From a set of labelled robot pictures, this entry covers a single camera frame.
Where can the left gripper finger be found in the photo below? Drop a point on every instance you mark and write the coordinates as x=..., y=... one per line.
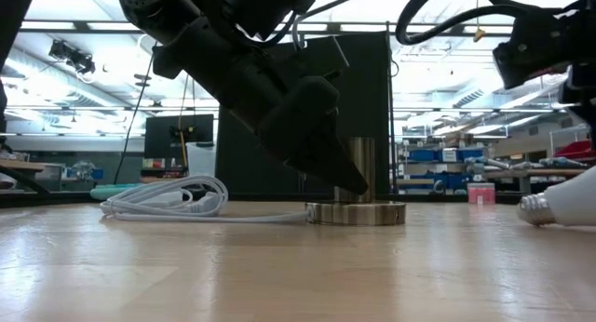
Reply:
x=302, y=122

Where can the brushed metal lamp socket base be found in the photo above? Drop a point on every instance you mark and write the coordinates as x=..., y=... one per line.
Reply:
x=358, y=214

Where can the white lightbulb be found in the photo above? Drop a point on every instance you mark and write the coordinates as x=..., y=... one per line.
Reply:
x=572, y=201

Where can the red storage bin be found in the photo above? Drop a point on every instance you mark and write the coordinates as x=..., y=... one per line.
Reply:
x=575, y=150

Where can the black metal pole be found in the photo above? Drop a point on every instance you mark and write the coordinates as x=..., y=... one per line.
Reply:
x=390, y=126

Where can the black monitor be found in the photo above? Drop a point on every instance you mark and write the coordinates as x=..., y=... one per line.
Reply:
x=160, y=136

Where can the translucent plastic bin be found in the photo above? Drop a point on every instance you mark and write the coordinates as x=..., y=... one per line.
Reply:
x=202, y=161

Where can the long wooden workbench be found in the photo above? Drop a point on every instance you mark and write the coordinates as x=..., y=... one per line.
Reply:
x=535, y=173

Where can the yellow hanging tag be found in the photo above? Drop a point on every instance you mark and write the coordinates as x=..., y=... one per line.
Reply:
x=479, y=33

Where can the blue storage bin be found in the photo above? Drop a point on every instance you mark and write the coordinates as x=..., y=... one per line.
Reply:
x=454, y=181
x=471, y=154
x=423, y=155

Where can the small pink container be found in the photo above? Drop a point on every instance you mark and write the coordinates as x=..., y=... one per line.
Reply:
x=482, y=194

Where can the small blue box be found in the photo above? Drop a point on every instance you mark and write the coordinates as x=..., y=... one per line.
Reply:
x=97, y=174

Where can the wooden workbench with black legs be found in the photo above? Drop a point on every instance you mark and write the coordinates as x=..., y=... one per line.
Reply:
x=18, y=165

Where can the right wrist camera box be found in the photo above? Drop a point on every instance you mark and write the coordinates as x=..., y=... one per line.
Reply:
x=531, y=43

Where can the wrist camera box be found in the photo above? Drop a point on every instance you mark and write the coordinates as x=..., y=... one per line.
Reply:
x=326, y=57
x=531, y=43

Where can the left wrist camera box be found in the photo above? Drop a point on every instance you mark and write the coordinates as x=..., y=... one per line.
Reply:
x=326, y=57

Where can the black aluminium frame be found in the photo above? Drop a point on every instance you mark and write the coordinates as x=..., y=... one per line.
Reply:
x=419, y=197

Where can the black camera rig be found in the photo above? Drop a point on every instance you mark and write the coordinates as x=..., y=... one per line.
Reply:
x=74, y=57

